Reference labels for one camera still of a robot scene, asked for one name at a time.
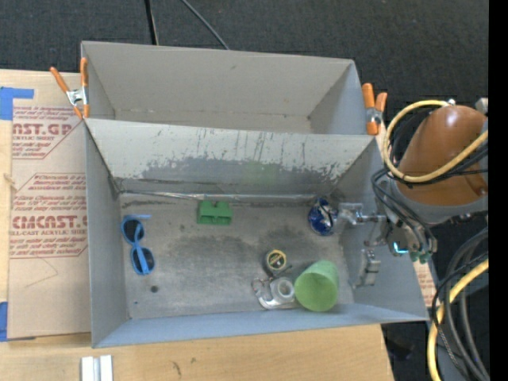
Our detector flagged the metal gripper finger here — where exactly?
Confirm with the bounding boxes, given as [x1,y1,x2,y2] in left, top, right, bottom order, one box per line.
[350,248,383,289]
[336,202,379,226]

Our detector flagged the blue and white ball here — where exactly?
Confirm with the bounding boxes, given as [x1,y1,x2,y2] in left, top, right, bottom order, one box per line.
[308,197,339,237]

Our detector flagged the green cup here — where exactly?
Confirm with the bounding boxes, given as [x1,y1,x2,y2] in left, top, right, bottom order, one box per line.
[293,259,341,314]

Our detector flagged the black and yellow tape measure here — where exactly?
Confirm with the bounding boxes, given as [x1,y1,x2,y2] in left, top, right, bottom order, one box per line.
[263,248,290,274]

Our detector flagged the green toy block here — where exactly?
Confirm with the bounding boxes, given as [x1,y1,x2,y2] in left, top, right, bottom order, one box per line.
[196,199,234,226]

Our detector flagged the grey metal bin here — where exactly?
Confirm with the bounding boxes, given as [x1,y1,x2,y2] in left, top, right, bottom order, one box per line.
[80,40,432,349]

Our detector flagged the blue sunglasses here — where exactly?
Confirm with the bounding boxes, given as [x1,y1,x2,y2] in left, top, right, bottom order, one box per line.
[120,214,156,276]

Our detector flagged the brown cardboard board, red print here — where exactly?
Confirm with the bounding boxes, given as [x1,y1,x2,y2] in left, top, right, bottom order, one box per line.
[0,68,437,343]

